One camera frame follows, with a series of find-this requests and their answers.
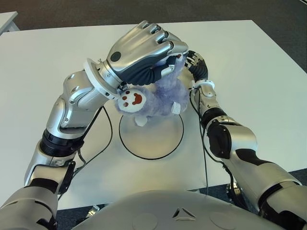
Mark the grey side table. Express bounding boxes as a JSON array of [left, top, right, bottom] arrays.
[[0, 11, 20, 34]]

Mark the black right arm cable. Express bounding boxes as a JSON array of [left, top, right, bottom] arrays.
[[189, 88, 223, 196]]

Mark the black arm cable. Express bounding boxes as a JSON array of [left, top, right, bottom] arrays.
[[57, 105, 114, 202], [189, 88, 223, 196]]

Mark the white plate black rim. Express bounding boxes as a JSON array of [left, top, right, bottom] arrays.
[[119, 109, 185, 161]]

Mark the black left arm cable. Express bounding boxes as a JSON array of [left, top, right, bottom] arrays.
[[57, 105, 114, 202]]

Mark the black metal stand frame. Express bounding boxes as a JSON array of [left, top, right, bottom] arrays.
[[225, 183, 243, 206]]

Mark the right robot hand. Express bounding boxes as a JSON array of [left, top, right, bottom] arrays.
[[184, 50, 209, 83]]

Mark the silver robot torso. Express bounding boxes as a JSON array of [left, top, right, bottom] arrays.
[[71, 190, 286, 230]]

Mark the metal table foot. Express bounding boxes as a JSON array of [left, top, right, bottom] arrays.
[[87, 206, 100, 218]]

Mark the purple plush bunny doll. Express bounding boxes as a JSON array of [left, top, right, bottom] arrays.
[[114, 54, 190, 127]]

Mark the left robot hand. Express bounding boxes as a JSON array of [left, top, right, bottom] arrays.
[[105, 20, 189, 86]]

